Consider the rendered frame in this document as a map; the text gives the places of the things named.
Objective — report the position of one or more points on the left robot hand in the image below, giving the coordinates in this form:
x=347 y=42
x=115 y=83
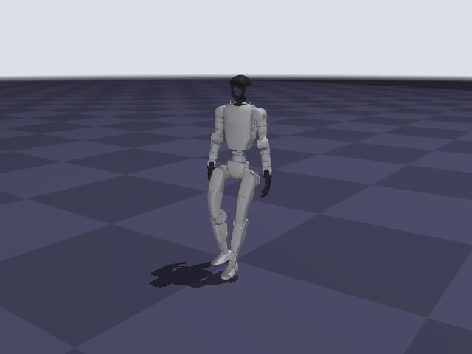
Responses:
x=267 y=183

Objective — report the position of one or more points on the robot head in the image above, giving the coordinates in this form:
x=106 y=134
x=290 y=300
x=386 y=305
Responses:
x=241 y=82

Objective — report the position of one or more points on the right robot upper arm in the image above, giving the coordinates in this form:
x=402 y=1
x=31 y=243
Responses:
x=217 y=136

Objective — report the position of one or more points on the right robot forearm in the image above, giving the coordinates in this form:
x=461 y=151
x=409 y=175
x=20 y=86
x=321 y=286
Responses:
x=213 y=154

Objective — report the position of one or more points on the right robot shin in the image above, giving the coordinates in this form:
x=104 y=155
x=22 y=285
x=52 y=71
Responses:
x=220 y=233

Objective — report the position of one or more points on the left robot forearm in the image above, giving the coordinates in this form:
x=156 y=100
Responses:
x=265 y=158

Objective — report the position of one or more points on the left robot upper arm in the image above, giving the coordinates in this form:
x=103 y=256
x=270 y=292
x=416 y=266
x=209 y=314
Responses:
x=260 y=116

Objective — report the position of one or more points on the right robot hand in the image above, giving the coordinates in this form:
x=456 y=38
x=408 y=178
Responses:
x=210 y=169

